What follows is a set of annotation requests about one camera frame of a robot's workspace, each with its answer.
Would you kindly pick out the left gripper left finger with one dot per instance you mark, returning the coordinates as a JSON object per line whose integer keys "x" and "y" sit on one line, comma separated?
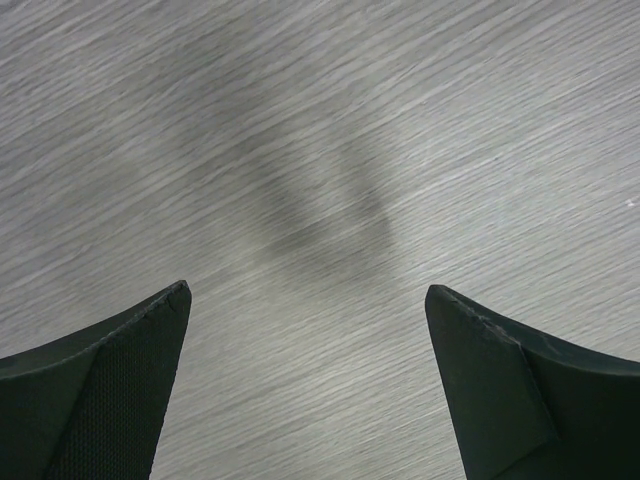
{"x": 91, "y": 404}

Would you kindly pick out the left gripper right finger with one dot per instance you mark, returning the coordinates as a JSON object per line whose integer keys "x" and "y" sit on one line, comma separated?
{"x": 527, "y": 405}

